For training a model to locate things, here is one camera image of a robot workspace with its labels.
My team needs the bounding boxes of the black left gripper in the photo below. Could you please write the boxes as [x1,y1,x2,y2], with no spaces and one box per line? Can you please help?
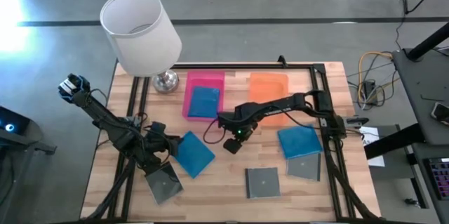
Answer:
[148,131,184,157]

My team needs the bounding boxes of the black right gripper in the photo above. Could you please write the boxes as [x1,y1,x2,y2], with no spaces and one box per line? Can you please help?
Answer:
[217,110,260,155]

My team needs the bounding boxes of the blue jewel case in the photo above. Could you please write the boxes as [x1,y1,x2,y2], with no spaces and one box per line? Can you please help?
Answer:
[187,86,221,119]
[276,124,323,160]
[173,131,216,179]

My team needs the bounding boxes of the clear black jewel case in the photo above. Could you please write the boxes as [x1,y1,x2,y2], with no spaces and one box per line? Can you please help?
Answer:
[286,152,322,182]
[244,166,281,199]
[145,162,185,205]

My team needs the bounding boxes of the pink plastic tray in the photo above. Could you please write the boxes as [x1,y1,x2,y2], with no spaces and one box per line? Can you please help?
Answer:
[181,70,226,122]

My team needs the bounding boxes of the orange plastic tray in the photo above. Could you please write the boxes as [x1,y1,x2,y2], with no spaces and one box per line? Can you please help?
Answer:
[248,72,290,127]

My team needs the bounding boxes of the white shade chrome table lamp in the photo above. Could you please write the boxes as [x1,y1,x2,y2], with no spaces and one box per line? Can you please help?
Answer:
[99,0,182,94]

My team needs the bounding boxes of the white paper sheet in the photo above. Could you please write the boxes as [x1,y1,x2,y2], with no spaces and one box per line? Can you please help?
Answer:
[359,126,386,168]

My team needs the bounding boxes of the black power adapter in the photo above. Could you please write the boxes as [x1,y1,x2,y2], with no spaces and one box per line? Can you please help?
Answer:
[363,79,378,105]

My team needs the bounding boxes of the black desk leg bar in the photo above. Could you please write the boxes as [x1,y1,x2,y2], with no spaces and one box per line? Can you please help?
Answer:
[363,122,427,161]

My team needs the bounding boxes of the black device with blue light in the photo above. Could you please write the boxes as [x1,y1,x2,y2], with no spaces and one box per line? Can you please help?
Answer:
[0,106,57,155]

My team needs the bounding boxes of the grey side table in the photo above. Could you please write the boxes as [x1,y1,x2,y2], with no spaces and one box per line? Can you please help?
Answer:
[391,46,449,146]

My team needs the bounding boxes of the backlit keyboard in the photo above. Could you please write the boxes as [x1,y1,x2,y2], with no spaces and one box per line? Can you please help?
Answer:
[423,157,449,200]

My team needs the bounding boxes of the smartphone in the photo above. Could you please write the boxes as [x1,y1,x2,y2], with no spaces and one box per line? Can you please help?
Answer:
[430,101,449,126]

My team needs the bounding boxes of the black slanted pole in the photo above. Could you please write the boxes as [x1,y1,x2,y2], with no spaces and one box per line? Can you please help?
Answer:
[406,22,449,62]

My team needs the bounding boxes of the black aluminium extrusion frame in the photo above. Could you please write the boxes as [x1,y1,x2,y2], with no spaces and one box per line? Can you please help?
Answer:
[80,62,382,224]

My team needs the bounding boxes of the yellow cable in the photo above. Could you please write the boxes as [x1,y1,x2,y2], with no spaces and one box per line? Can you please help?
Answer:
[356,51,394,106]

